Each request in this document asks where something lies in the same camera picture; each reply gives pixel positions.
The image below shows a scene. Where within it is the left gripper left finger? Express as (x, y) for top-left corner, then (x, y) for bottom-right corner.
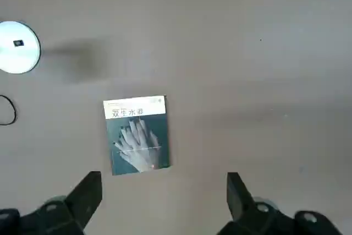
(0, 171), (103, 235)

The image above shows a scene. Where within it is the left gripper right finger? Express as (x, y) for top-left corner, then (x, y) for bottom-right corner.
(219, 172), (348, 235)

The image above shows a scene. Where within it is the dark book with hand cover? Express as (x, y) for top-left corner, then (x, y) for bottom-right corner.
(103, 94), (173, 177)

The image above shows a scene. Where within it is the white desk lamp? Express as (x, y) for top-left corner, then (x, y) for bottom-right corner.
(0, 20), (42, 75)

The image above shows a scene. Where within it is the black lamp cable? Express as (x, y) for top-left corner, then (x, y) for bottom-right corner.
(0, 95), (18, 126)

